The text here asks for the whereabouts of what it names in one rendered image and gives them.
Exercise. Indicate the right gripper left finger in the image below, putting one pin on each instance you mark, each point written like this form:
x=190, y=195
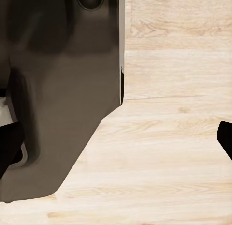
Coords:
x=12, y=137

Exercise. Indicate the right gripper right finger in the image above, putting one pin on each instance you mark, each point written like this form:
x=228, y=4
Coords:
x=224, y=136

